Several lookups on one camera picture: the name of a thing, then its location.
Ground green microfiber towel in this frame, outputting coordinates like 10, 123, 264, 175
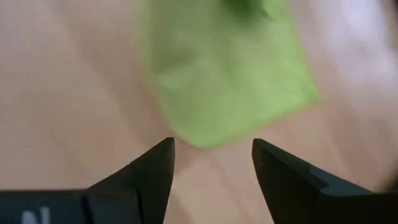
141, 0, 321, 149

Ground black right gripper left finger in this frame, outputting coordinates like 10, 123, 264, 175
83, 137, 176, 224

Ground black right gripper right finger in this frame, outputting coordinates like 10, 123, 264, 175
251, 138, 398, 224

